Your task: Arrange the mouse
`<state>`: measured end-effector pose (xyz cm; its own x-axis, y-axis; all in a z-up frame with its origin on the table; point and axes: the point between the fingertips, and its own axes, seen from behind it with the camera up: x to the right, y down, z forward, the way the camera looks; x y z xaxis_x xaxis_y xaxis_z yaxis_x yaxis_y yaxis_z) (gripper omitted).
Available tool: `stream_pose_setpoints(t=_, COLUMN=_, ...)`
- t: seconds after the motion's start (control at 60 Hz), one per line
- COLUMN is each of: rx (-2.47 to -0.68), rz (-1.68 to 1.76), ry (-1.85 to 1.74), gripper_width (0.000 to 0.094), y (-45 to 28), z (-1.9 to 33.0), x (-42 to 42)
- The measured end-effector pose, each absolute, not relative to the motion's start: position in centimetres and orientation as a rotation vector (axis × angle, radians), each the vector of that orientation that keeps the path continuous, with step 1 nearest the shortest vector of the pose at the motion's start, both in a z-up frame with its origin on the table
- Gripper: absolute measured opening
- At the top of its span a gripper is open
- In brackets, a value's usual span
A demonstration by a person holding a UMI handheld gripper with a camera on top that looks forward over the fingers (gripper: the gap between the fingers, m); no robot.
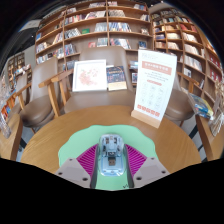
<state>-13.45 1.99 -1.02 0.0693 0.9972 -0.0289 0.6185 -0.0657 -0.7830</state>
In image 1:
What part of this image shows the green cloud-shaped mouse pad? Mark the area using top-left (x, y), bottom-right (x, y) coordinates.
top-left (57, 124), bottom-right (160, 192)

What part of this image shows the wide wooden bookshelf with books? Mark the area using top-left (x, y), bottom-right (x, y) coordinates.
top-left (33, 1), bottom-right (155, 73)

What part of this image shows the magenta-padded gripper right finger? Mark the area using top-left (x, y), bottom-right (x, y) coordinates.
top-left (123, 143), bottom-right (171, 190)

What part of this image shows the wooden bookshelf with red books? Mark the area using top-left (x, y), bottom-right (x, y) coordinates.
top-left (203, 36), bottom-right (224, 104)

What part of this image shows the brown armchair with wooden arms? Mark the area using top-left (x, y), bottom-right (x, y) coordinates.
top-left (163, 71), bottom-right (201, 128)
top-left (14, 56), bottom-right (65, 135)
top-left (37, 45), bottom-right (148, 118)

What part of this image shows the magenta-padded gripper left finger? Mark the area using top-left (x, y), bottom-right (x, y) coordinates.
top-left (54, 143), bottom-right (100, 190)

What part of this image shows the dark blue book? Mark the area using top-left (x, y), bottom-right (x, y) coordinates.
top-left (105, 65), bottom-right (129, 92)

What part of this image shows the white sign on wooden base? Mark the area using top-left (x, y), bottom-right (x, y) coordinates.
top-left (130, 49), bottom-right (179, 130)

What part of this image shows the transparent computer mouse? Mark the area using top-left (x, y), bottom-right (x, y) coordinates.
top-left (96, 133), bottom-right (129, 177)

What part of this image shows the small distant wooden bookshelf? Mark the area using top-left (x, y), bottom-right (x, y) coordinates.
top-left (6, 51), bottom-right (33, 90)

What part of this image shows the white framed floral picture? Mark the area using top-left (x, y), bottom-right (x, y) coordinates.
top-left (71, 58), bottom-right (109, 93)

